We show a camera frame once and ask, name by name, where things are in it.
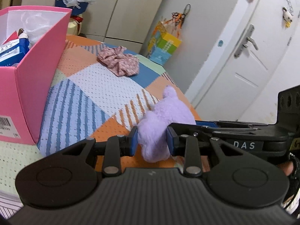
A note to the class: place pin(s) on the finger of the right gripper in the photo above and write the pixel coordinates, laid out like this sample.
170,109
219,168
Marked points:
206,123
192,129

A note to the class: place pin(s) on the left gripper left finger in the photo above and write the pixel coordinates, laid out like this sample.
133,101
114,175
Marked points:
116,147

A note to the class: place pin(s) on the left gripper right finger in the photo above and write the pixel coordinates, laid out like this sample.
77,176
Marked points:
187,147

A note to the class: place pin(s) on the purple plush toy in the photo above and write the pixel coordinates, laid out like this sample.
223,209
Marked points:
152,127

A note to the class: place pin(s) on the pink floral scrunchie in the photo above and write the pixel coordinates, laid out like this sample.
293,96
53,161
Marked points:
118,62

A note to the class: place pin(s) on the right hand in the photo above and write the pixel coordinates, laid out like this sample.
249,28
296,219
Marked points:
287,168

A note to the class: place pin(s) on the white door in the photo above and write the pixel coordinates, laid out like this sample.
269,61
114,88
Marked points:
242,79

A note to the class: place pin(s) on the patchwork table cloth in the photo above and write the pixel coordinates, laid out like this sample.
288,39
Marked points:
85,99

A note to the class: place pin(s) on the colourful paper gift bag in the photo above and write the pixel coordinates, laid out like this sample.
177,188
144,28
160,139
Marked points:
162,44

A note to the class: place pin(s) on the pink cardboard box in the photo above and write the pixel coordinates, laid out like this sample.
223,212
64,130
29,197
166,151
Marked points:
24,88

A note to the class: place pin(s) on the small plush door ornament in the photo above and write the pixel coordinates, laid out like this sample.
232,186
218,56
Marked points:
287,16

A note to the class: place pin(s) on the white wardrobe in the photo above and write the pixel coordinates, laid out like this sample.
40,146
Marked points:
117,22

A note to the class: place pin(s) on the white plastic bag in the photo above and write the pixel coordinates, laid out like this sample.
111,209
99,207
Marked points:
36,24

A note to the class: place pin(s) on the red packet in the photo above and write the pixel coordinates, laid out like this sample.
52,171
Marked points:
13,36

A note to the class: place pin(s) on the silver door handle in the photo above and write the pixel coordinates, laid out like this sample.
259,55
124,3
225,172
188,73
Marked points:
246,38

